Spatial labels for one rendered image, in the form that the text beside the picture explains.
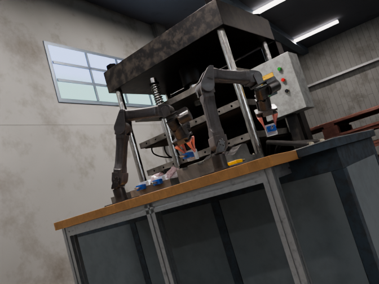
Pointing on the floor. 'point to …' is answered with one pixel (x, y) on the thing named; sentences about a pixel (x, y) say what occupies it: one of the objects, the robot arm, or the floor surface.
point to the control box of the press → (288, 90)
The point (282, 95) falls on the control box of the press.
